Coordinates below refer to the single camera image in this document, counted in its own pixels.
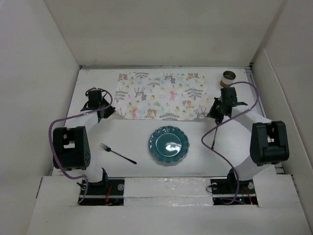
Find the metal spoon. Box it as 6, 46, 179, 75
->
211, 120, 221, 149

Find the brown paper cup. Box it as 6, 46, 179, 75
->
220, 70, 236, 88

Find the black metal fork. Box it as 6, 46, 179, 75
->
100, 143, 137, 165

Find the animal print cloth napkin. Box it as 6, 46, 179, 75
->
113, 71, 214, 121

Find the teal scalloped plate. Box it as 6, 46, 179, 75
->
148, 126, 190, 164

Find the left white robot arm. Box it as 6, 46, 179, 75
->
48, 88, 115, 194

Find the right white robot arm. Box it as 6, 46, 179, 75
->
207, 87, 290, 193

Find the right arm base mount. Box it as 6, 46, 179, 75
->
206, 170, 258, 206

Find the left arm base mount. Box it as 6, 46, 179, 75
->
78, 178, 125, 206

